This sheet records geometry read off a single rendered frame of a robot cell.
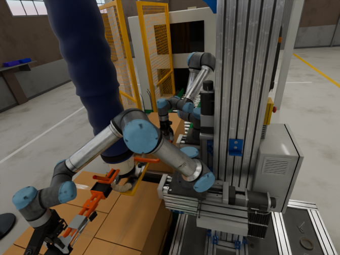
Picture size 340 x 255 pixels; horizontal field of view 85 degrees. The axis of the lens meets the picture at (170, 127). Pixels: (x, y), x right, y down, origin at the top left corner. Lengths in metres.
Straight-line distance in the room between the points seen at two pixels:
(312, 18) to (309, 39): 0.85
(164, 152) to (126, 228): 1.02
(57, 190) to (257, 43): 1.00
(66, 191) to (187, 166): 0.48
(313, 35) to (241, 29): 10.53
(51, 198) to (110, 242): 0.89
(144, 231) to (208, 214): 0.63
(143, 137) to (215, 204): 0.68
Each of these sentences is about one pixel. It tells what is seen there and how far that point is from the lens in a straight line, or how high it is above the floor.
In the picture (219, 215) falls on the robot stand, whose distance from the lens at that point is 1.15.
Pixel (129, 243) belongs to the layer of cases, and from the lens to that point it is 1.60.
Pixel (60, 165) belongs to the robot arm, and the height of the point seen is 1.41.
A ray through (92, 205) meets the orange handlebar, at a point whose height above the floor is 1.07.
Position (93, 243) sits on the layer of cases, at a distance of 1.70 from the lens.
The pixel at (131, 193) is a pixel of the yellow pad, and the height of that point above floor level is 0.95.
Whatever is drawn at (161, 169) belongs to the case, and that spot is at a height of 0.64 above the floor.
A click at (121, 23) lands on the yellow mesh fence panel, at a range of 2.26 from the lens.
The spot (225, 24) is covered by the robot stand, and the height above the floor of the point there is 1.85.
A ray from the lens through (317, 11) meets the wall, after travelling 11.33.
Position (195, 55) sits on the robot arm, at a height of 1.64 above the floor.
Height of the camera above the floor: 1.90
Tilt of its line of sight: 31 degrees down
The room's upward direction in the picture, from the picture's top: 7 degrees counter-clockwise
